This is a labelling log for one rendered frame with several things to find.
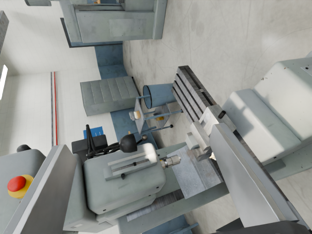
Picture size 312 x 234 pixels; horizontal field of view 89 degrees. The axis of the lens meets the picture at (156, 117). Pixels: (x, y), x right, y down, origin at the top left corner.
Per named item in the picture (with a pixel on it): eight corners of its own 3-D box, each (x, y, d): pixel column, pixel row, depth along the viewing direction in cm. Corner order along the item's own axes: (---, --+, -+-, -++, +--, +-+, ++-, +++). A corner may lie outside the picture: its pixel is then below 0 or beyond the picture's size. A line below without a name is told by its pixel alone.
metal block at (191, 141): (197, 133, 89) (187, 136, 87) (202, 142, 85) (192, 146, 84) (193, 138, 93) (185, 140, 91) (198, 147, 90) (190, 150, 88)
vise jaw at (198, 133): (198, 120, 87) (192, 122, 85) (213, 144, 79) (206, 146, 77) (195, 126, 91) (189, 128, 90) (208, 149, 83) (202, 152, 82)
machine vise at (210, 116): (218, 103, 79) (200, 107, 76) (237, 128, 71) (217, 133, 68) (195, 138, 107) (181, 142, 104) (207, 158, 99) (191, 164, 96)
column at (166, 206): (264, 116, 160) (105, 162, 111) (303, 159, 135) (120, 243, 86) (237, 140, 200) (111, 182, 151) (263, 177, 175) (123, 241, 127)
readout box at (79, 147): (105, 132, 107) (70, 139, 100) (107, 144, 102) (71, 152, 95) (107, 145, 122) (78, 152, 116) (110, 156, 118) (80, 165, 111)
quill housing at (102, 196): (152, 138, 75) (80, 158, 65) (170, 181, 65) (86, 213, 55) (148, 154, 91) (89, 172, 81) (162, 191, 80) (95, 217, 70)
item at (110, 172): (153, 152, 67) (102, 168, 60) (157, 161, 65) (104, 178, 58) (152, 156, 70) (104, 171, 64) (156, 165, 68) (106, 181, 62)
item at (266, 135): (249, 86, 84) (231, 89, 80) (304, 143, 66) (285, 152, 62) (210, 134, 123) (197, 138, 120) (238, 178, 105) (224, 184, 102)
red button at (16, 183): (24, 172, 43) (6, 177, 42) (22, 187, 41) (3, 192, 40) (30, 176, 46) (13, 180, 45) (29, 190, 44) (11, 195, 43)
